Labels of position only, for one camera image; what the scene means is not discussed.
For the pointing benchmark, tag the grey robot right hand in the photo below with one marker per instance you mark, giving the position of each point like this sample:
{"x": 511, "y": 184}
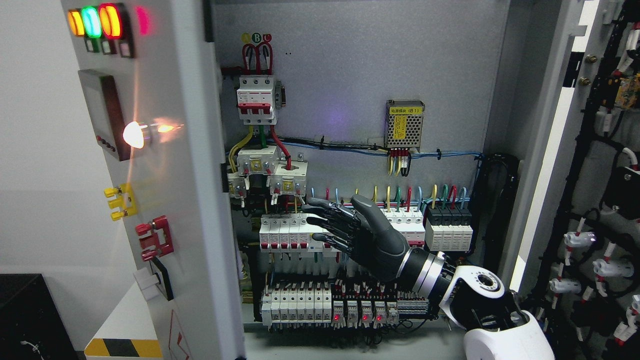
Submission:
{"x": 364, "y": 234}

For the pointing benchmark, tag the red electric hazard sticker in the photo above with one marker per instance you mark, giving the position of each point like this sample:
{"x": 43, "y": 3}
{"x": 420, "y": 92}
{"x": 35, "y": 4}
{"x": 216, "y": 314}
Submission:
{"x": 177, "y": 344}

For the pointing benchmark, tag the black surge protector block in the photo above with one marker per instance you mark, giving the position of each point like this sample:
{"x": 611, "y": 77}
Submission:
{"x": 448, "y": 230}

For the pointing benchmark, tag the white current transformers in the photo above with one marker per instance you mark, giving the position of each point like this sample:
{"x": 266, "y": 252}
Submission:
{"x": 263, "y": 168}

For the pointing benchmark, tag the perforated metal power supply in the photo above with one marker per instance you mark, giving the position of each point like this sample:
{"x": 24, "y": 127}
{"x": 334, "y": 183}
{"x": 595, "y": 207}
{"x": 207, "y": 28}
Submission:
{"x": 404, "y": 124}

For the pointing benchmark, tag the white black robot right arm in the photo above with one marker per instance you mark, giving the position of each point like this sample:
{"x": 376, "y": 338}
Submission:
{"x": 475, "y": 299}

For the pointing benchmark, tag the red terminal post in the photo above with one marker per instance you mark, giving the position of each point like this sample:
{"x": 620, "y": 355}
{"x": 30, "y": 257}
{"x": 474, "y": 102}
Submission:
{"x": 155, "y": 238}

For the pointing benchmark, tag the green indicator lamp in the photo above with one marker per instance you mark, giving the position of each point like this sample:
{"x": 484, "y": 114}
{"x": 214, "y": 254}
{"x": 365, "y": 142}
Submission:
{"x": 91, "y": 22}

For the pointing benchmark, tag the white table with hazard stripes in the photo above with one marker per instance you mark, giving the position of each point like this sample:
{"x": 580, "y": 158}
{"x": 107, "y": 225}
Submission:
{"x": 127, "y": 333}

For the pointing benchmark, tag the relay terminal row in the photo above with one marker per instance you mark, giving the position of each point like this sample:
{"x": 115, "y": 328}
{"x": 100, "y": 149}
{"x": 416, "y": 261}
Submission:
{"x": 359, "y": 302}

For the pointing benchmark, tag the white glowing indicator lamp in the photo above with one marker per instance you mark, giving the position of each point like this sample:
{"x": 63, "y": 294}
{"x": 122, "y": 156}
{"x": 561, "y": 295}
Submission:
{"x": 136, "y": 134}

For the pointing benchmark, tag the yellow terminal post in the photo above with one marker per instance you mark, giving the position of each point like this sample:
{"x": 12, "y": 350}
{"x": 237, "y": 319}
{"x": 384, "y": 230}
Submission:
{"x": 122, "y": 199}

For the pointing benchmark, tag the grey cabinet door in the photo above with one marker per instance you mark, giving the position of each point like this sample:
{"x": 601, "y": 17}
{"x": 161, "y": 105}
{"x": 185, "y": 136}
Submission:
{"x": 566, "y": 106}
{"x": 167, "y": 77}

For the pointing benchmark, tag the yellow indicator lamp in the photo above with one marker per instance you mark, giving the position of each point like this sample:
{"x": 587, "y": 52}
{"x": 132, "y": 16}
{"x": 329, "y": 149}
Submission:
{"x": 75, "y": 21}

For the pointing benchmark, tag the white socket breaker row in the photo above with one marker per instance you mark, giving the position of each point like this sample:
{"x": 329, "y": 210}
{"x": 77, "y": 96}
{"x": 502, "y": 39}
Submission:
{"x": 291, "y": 233}

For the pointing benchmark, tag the red indicator lamp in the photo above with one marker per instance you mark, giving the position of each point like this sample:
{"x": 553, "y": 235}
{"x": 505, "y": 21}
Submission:
{"x": 110, "y": 20}

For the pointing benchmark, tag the white rotary selector switch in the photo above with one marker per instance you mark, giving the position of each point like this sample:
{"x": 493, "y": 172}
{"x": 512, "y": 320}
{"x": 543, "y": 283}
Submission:
{"x": 153, "y": 280}

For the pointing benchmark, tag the black digital power meter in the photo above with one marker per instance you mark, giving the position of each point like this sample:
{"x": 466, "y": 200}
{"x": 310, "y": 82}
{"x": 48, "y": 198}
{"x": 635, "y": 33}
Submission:
{"x": 104, "y": 108}

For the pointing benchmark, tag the red white main breaker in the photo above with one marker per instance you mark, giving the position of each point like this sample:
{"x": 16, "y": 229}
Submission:
{"x": 259, "y": 98}

